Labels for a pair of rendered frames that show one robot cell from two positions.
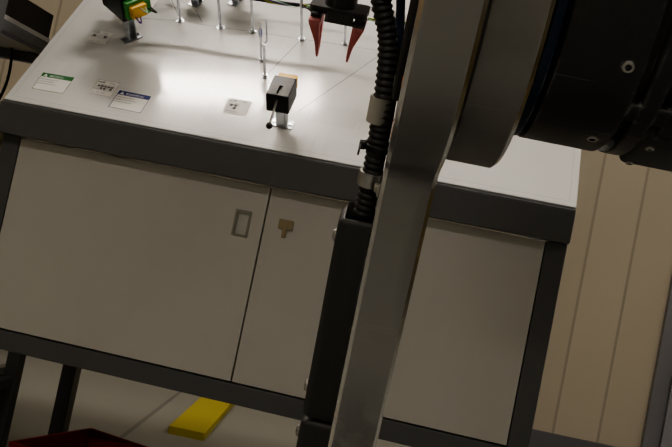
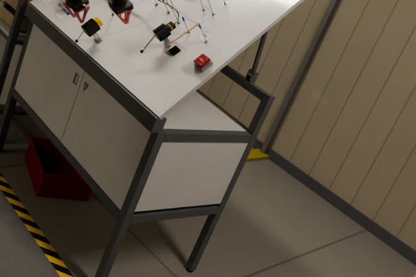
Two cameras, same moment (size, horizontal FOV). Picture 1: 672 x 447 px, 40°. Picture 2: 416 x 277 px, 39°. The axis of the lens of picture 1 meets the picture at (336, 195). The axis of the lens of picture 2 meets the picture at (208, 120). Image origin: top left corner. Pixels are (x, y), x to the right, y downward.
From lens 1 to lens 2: 198 cm
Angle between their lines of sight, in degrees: 39
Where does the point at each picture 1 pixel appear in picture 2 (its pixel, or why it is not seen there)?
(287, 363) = (74, 142)
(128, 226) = (50, 67)
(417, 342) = (107, 153)
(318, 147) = (99, 54)
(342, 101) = (127, 35)
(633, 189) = not seen: outside the picture
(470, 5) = not seen: outside the picture
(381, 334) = not seen: outside the picture
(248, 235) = (76, 84)
